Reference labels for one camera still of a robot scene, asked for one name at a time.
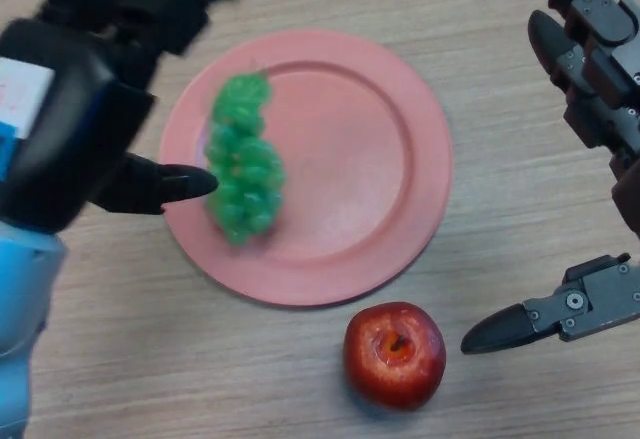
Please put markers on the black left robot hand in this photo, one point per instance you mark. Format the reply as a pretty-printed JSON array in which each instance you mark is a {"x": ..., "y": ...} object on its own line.
[{"x": 70, "y": 119}]

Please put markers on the pink round plate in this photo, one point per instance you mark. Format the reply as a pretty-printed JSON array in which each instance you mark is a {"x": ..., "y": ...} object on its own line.
[{"x": 350, "y": 169}]

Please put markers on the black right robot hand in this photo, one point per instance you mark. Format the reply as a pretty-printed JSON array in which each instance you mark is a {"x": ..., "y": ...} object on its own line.
[{"x": 600, "y": 74}]

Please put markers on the red apple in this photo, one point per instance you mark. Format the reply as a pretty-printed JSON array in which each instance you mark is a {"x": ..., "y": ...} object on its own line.
[{"x": 395, "y": 354}]

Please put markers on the green plastic grape bunch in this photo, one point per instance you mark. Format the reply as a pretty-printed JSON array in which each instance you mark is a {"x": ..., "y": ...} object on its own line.
[{"x": 245, "y": 174}]

